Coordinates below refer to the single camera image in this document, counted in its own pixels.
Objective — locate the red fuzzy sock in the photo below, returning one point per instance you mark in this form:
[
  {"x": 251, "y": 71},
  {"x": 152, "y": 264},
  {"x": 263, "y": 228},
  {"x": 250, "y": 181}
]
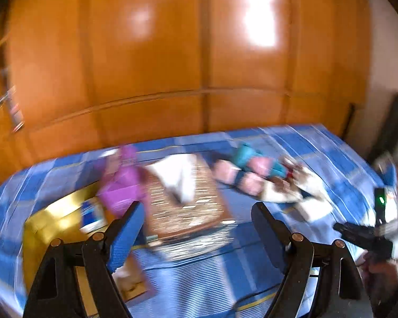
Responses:
[{"x": 290, "y": 172}]

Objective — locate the white cloth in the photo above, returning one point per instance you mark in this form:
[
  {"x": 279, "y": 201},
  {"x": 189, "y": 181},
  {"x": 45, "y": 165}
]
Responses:
[{"x": 176, "y": 175}]

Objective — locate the person's right hand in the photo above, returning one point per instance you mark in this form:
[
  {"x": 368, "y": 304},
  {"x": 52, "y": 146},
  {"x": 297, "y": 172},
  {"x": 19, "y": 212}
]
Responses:
[{"x": 383, "y": 276}]

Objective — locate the purple cloth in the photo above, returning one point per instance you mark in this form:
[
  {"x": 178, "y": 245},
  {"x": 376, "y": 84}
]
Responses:
[{"x": 126, "y": 182}]

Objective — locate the teal stuffed toy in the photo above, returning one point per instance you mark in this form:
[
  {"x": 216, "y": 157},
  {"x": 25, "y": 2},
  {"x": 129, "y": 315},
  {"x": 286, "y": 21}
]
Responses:
[{"x": 248, "y": 154}]

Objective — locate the wardrobe door keys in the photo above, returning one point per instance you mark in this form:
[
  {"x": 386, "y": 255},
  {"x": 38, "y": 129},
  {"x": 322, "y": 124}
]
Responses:
[{"x": 10, "y": 102}]

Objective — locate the blue white packet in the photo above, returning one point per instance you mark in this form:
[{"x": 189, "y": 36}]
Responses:
[{"x": 93, "y": 214}]

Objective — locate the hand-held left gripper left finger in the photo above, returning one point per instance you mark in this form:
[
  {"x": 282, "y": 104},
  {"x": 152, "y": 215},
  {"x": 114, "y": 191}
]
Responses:
[{"x": 122, "y": 238}]

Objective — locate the pink rolled towel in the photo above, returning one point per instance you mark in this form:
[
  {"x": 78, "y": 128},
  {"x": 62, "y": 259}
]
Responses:
[{"x": 248, "y": 184}]

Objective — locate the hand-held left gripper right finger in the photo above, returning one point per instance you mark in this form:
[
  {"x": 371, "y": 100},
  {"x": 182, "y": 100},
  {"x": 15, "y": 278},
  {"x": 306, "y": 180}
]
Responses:
[{"x": 268, "y": 226}]

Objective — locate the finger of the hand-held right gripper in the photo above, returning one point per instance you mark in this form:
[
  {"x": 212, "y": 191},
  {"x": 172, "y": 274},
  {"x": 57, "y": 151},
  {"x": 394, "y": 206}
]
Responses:
[{"x": 361, "y": 235}]

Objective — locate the white brown soft toy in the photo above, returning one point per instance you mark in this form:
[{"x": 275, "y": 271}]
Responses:
[{"x": 301, "y": 193}]

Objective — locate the wooden wardrobe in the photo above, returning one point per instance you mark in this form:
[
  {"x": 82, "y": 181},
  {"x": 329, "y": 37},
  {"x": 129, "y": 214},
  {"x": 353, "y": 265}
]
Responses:
[{"x": 152, "y": 56}]

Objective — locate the blue plaid bedsheet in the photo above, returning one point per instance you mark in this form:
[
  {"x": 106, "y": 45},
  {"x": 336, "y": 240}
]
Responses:
[{"x": 189, "y": 275}]

